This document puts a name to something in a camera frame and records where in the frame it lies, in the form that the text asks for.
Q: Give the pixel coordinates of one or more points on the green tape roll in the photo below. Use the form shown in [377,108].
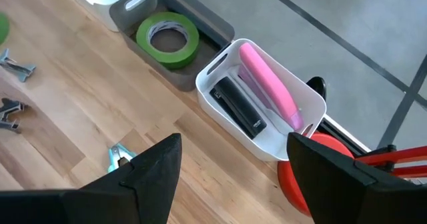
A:
[3,27]
[187,55]

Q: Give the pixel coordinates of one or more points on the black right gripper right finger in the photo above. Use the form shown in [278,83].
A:
[347,197]

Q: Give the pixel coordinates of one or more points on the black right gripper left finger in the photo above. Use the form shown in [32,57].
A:
[146,184]

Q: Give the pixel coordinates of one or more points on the black staple remover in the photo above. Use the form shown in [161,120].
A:
[10,112]

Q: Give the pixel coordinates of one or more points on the light blue staple remover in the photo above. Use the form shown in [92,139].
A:
[115,154]

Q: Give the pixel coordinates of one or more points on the black stapler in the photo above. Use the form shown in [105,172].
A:
[240,109]

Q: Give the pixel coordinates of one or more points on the pink stapler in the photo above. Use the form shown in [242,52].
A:
[263,77]

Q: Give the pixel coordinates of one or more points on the red desk lamp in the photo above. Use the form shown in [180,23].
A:
[293,190]

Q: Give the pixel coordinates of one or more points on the black table clamp knob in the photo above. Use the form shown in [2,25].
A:
[317,85]

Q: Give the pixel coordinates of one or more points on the grey plastic bin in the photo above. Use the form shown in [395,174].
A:
[187,80]

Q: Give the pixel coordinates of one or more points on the black aluminium table frame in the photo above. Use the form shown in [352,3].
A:
[333,130]

